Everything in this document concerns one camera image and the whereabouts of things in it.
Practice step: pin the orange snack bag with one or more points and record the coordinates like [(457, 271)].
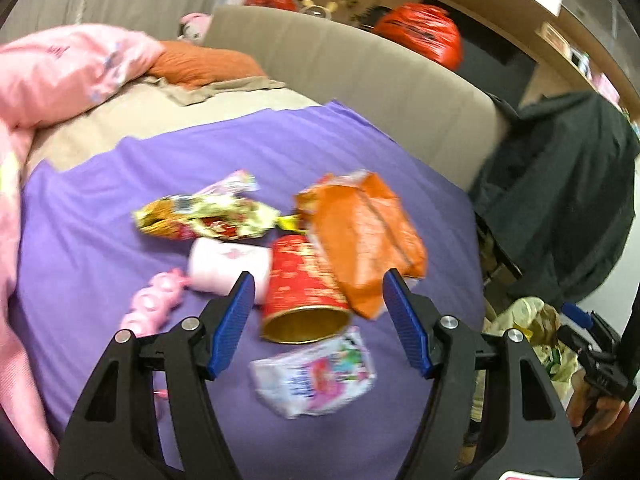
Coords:
[(360, 240)]

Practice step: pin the pink printed blanket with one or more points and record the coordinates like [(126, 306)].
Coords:
[(60, 75)]

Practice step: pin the beige bed sheet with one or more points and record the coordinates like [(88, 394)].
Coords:
[(125, 115)]

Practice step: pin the dark jacket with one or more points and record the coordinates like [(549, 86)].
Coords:
[(565, 195)]

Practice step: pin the pink plush toy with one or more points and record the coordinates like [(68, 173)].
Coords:
[(192, 25)]

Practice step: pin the person's right hand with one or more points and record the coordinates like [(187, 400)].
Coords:
[(602, 416)]

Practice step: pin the white plastic trash bag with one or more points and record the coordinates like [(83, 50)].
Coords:
[(530, 320)]

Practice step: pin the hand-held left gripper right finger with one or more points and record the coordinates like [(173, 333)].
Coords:
[(405, 325)]

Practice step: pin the purple blanket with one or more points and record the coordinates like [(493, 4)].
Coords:
[(200, 160)]

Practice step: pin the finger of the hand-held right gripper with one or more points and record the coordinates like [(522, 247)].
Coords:
[(575, 311), (570, 337)]

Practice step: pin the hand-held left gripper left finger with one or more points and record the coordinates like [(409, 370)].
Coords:
[(232, 325)]

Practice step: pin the pink candy wrapper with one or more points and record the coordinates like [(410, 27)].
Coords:
[(232, 183)]

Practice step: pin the yellow snack wrapper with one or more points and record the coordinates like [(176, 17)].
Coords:
[(289, 222)]

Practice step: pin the orange pillow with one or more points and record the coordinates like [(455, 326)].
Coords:
[(200, 65)]

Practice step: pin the red gold snack bag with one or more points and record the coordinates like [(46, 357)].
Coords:
[(200, 217)]

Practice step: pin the red paper cup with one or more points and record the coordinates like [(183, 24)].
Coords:
[(300, 290)]

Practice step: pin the pink caterpillar toy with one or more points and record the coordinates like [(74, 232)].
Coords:
[(150, 305)]

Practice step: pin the small pink white bottle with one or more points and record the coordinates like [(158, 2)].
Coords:
[(225, 265)]

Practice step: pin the beige padded headboard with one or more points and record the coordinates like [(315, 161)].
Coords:
[(350, 70)]

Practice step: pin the large red plastic bag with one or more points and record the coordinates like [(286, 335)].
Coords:
[(420, 30)]

